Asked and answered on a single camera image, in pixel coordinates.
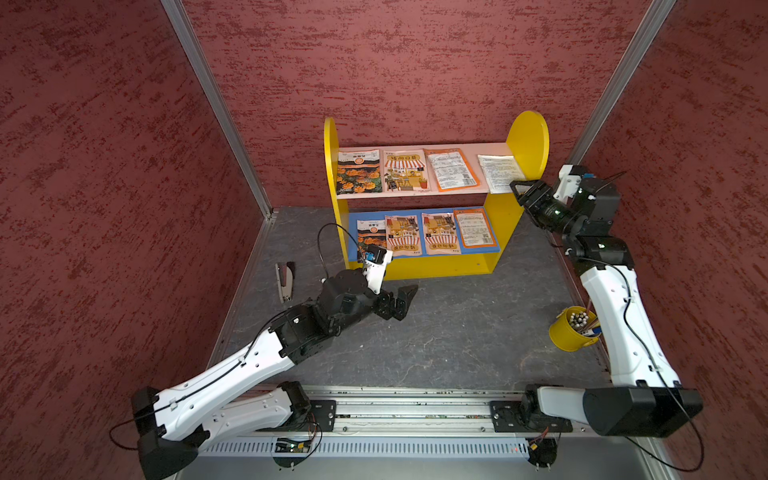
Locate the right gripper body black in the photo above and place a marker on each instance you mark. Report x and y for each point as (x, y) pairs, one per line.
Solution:
(547, 209)

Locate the stapler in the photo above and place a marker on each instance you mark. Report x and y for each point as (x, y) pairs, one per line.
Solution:
(285, 274)

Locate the marigold seed bag top shelf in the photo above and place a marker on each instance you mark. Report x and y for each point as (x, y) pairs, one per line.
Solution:
(358, 172)

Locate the left aluminium corner post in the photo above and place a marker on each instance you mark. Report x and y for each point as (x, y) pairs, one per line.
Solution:
(193, 50)

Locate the sunflower seed bag lower right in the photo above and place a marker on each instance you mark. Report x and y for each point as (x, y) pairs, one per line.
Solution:
(440, 234)

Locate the sunflower shop seed bag top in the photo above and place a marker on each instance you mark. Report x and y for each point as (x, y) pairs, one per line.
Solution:
(406, 170)

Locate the yellow shelf unit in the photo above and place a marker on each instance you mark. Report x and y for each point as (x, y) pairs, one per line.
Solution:
(528, 141)

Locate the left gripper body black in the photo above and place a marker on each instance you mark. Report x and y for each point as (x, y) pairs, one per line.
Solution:
(381, 306)

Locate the orange seed bag lower shelf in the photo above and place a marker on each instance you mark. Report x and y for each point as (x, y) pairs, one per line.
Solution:
(475, 228)

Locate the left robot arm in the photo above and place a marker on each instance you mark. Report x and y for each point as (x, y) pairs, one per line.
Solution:
(175, 424)

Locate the white seed bag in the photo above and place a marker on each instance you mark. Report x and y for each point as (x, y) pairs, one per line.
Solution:
(500, 172)

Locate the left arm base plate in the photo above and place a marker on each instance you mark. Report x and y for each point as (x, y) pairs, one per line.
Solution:
(322, 412)

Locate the yellow pen cup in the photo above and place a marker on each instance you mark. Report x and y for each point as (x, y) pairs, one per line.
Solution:
(575, 328)

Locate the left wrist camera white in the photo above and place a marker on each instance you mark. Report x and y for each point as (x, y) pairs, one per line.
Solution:
(375, 262)

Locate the sunflower seed bag lower left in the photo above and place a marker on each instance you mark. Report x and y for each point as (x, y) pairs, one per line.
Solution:
(403, 236)

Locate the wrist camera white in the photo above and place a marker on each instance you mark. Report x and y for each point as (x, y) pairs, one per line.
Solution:
(570, 178)
(375, 262)

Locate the orange bordered seed bag top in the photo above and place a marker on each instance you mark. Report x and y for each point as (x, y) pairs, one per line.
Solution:
(451, 168)

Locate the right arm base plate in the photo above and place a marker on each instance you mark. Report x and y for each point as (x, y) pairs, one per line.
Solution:
(515, 417)

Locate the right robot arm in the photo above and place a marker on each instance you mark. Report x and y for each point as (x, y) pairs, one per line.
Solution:
(646, 397)

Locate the aluminium corner post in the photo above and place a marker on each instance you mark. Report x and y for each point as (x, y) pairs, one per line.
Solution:
(193, 50)
(649, 27)

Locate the marigold seed bag lower shelf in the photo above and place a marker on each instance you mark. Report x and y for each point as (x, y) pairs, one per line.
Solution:
(371, 232)

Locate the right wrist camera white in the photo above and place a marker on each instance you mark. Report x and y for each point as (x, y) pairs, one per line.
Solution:
(570, 178)

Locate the marigold seed bag shelf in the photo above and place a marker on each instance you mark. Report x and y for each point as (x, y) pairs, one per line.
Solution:
(371, 232)
(358, 172)

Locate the right aluminium corner post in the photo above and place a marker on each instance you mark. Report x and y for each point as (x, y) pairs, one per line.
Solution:
(649, 27)

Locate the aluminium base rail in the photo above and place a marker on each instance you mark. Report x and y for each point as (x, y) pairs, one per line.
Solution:
(387, 423)

